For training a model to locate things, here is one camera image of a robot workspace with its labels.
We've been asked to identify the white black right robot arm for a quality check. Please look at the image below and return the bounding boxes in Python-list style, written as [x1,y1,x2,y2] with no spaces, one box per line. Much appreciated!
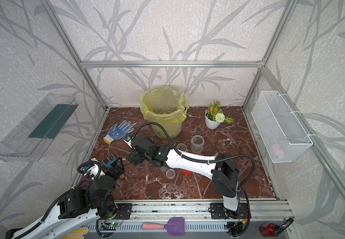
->
[123,132,256,219]

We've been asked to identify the blue wooden-handled garden fork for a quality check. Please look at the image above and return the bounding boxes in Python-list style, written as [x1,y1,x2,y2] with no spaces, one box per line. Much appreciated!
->
[102,154,117,168]

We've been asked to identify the blue dotted white work glove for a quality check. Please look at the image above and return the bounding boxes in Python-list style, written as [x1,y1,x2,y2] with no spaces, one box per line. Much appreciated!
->
[103,120,134,144]

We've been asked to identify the clear plastic wall shelf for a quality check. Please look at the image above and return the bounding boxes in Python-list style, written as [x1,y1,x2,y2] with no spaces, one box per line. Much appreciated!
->
[0,93,79,162]

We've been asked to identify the purple pink-handled scoop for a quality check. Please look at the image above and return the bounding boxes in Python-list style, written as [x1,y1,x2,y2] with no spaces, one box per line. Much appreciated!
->
[142,217,185,237]

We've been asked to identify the white wire mesh basket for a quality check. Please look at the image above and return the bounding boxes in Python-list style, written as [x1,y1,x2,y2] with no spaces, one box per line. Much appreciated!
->
[252,91,313,163]

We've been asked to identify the pink item in basket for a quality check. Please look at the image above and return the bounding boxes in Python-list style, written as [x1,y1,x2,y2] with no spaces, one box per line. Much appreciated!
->
[272,143,285,159]

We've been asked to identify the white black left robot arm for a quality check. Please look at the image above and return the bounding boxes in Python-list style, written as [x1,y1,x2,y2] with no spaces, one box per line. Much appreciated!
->
[5,158,125,239]

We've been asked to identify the brown-lidded oatmeal jar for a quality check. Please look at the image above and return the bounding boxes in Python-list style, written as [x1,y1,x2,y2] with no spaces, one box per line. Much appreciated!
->
[190,135,205,154]

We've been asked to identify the red black handheld tool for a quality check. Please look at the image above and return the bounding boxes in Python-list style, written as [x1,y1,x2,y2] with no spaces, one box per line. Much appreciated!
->
[259,218,294,238]

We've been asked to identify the yellow plastic bin liner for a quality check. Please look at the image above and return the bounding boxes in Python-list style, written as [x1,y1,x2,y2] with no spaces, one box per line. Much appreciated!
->
[139,86,189,123]

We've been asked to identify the clear plastic jar lid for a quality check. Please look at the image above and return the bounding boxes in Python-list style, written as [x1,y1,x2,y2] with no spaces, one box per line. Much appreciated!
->
[166,169,176,179]

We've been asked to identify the red-lidded oatmeal jar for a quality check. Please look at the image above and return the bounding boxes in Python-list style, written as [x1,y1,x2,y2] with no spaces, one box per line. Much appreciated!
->
[176,143,188,152]

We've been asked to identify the red jar lid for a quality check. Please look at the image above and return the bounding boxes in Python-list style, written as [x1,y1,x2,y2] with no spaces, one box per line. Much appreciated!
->
[181,169,192,175]

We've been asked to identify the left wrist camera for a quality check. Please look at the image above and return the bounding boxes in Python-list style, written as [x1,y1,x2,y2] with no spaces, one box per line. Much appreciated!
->
[79,158,105,180]

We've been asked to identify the yellow dotted glove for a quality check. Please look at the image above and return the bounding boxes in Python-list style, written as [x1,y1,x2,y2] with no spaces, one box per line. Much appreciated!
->
[61,227,89,239]

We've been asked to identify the potted artificial flower plant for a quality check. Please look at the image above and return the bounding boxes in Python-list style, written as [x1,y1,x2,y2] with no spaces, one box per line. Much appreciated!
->
[205,101,233,129]

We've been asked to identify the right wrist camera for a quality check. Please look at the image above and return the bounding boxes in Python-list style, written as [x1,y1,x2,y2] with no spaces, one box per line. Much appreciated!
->
[123,133,133,148]

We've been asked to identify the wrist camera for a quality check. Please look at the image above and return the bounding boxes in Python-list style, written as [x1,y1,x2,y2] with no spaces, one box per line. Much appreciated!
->
[79,158,105,180]
[123,133,133,148]

